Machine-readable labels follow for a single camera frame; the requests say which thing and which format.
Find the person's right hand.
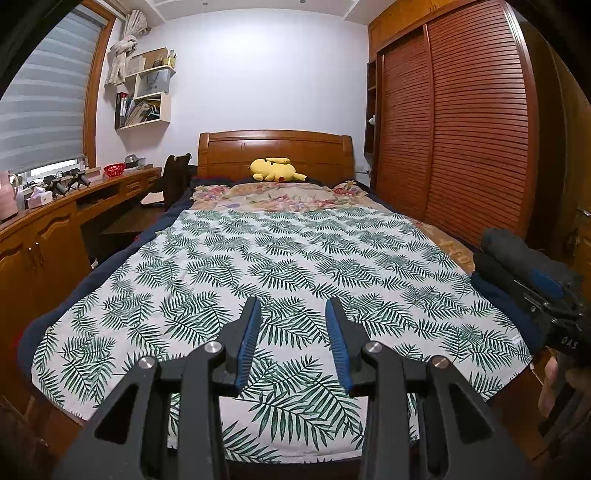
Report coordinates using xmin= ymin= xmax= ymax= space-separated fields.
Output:
xmin=539 ymin=359 xmax=559 ymax=414

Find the white wall shelf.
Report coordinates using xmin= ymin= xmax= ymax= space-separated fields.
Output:
xmin=115 ymin=46 xmax=177 ymax=131

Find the black jacket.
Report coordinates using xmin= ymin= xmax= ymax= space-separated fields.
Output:
xmin=475 ymin=227 xmax=583 ymax=301

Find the wooden window frame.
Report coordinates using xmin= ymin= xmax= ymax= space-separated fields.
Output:
xmin=81 ymin=0 xmax=116 ymax=171

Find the wooden desk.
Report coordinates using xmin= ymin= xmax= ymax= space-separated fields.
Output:
xmin=0 ymin=166 xmax=162 ymax=453

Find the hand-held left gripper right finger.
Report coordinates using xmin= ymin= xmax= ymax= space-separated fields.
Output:
xmin=324 ymin=296 xmax=532 ymax=480

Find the floral blanket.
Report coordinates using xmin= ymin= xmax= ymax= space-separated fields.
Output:
xmin=191 ymin=181 xmax=370 ymax=213

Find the wooden slatted wardrobe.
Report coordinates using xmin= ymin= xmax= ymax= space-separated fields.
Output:
xmin=365 ymin=0 xmax=591 ymax=259

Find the row of books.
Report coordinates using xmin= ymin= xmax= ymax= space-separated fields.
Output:
xmin=115 ymin=92 xmax=162 ymax=127

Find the grey window blind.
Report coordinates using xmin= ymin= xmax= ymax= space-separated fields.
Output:
xmin=0 ymin=9 xmax=103 ymax=174

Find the pink container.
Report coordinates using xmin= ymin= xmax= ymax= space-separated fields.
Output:
xmin=0 ymin=171 xmax=24 ymax=222

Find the white bird figurine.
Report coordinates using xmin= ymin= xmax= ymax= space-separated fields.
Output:
xmin=105 ymin=9 xmax=152 ymax=88

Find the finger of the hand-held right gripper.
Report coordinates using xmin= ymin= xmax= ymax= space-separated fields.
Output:
xmin=522 ymin=290 xmax=578 ymax=324
xmin=530 ymin=269 xmax=566 ymax=298

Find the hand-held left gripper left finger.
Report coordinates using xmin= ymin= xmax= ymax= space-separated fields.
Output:
xmin=53 ymin=296 xmax=263 ymax=480

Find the dark wooden chair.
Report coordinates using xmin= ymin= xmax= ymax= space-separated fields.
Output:
xmin=99 ymin=153 xmax=192 ymax=236

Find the wooden headboard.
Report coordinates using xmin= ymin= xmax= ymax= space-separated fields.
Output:
xmin=198 ymin=130 xmax=355 ymax=182

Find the white paper bag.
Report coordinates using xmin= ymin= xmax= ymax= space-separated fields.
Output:
xmin=135 ymin=68 xmax=171 ymax=97

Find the yellow plush toy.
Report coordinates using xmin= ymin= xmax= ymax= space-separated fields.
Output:
xmin=250 ymin=157 xmax=307 ymax=182

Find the brown patterned mat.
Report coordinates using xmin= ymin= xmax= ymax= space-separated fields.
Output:
xmin=418 ymin=222 xmax=478 ymax=273

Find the leaf print bed sheet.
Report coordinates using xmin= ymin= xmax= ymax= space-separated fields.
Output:
xmin=31 ymin=207 xmax=534 ymax=462

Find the white tissue box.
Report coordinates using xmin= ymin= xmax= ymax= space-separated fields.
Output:
xmin=25 ymin=187 xmax=54 ymax=209

